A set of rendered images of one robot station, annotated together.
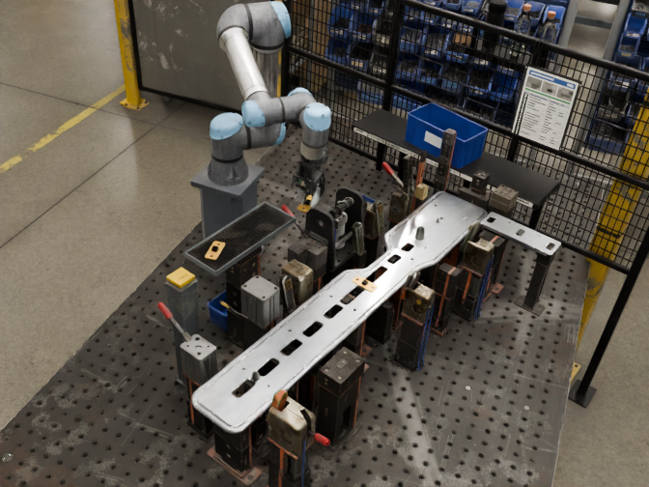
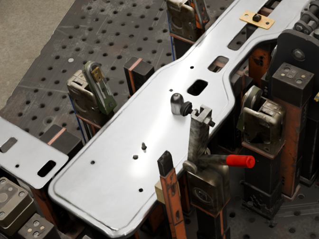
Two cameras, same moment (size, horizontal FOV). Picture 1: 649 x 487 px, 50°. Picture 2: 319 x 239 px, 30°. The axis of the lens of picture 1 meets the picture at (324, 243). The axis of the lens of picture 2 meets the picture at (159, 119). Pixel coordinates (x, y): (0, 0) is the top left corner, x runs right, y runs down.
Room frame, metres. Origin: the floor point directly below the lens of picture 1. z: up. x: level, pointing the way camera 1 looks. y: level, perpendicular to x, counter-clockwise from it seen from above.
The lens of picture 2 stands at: (2.88, -0.26, 2.00)
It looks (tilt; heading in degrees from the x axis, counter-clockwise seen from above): 50 degrees down; 189
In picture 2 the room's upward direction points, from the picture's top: 10 degrees counter-clockwise
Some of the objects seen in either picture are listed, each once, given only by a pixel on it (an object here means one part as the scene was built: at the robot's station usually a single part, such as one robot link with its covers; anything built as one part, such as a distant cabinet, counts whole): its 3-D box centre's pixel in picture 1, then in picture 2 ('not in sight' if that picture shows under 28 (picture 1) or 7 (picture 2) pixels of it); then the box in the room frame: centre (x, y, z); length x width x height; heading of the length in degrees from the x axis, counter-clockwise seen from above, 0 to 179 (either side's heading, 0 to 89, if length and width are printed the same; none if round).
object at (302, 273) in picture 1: (296, 311); not in sight; (1.70, 0.08, 0.89); 0.13 x 0.11 x 0.38; 54
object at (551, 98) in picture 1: (544, 108); not in sight; (2.50, -0.82, 1.30); 0.23 x 0.02 x 0.31; 54
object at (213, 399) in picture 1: (362, 289); (258, 15); (1.71, -0.14, 1.00); 1.38 x 0.22 x 0.02; 144
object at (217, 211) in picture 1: (229, 217); not in sight; (2.18, 0.38, 0.90); 0.21 x 0.21 x 0.40; 70
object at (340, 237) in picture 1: (333, 256); (311, 91); (1.94, -0.03, 0.94); 0.18 x 0.13 x 0.49; 144
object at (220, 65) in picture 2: (389, 291); (220, 107); (1.88, -0.25, 0.84); 0.12 x 0.05 x 0.29; 54
